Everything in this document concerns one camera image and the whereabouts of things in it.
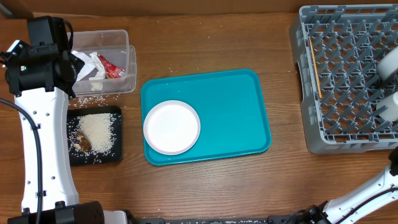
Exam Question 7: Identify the white napkin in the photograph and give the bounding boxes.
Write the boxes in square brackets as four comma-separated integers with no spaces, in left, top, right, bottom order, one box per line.
[72,50,105,95]

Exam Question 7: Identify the red snack wrapper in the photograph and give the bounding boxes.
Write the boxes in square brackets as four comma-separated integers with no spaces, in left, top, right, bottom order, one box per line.
[98,55,126,79]

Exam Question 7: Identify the white rice pile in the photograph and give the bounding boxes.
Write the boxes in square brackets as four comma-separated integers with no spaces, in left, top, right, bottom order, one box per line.
[67,112,119,164]

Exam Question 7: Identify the brown food scrap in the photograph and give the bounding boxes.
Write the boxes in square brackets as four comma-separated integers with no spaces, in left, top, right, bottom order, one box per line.
[75,132,92,153]

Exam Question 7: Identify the large white plate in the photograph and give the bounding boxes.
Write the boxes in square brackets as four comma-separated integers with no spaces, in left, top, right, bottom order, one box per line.
[143,100,201,156]

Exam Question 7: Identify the wooden chopstick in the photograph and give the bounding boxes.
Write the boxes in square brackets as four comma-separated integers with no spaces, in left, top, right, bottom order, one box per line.
[308,37,322,99]

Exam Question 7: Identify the grey shallow bowl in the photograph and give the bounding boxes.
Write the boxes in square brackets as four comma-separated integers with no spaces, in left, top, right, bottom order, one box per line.
[376,48,398,81]

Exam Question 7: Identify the white paper cup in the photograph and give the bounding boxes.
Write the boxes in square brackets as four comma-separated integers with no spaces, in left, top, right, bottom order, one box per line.
[376,92,398,121]

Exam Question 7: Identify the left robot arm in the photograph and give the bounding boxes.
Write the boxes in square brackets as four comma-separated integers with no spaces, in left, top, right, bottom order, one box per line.
[1,40,134,223]

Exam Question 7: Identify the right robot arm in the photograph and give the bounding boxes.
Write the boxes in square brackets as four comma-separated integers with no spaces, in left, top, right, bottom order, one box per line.
[286,149,397,224]

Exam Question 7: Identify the grey dishwasher rack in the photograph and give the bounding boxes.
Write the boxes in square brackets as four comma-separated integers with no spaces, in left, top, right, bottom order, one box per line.
[289,4,397,154]

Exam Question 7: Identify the scattered rice on table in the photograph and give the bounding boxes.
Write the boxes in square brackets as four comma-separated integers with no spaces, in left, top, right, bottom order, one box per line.
[68,95,119,110]

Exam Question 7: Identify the clear plastic bin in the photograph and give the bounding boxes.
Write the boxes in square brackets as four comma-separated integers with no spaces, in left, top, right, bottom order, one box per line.
[72,30,137,96]

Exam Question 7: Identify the black plastic tray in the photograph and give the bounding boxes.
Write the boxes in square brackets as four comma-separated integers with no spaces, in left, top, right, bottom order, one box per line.
[66,105,123,167]

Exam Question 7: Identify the teal serving tray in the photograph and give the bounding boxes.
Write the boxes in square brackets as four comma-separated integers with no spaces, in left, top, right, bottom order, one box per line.
[141,69,272,166]

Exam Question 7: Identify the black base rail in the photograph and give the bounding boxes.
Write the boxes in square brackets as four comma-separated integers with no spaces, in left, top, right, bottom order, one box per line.
[133,215,290,224]

